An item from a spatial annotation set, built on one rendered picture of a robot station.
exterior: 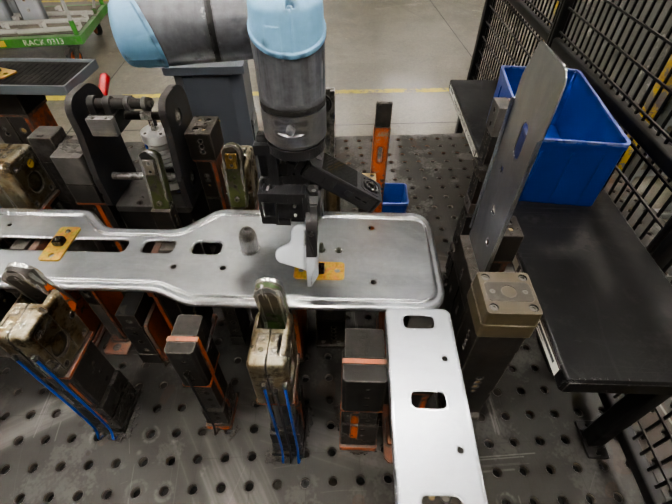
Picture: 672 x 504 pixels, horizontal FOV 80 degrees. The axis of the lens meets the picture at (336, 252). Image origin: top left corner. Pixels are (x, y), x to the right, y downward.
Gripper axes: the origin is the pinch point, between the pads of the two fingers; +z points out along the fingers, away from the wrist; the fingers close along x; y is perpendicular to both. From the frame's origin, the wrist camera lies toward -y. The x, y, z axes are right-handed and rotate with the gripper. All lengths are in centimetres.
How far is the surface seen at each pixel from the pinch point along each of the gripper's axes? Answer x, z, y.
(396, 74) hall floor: -324, 105, -46
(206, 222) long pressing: -11.4, 5.1, 22.0
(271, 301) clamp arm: 13.1, -3.8, 5.1
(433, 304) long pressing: 5.9, 5.4, -18.3
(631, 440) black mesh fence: 17, 29, -56
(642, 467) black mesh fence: 21, 29, -56
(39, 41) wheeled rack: -322, 81, 267
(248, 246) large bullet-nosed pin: -3.4, 3.0, 12.2
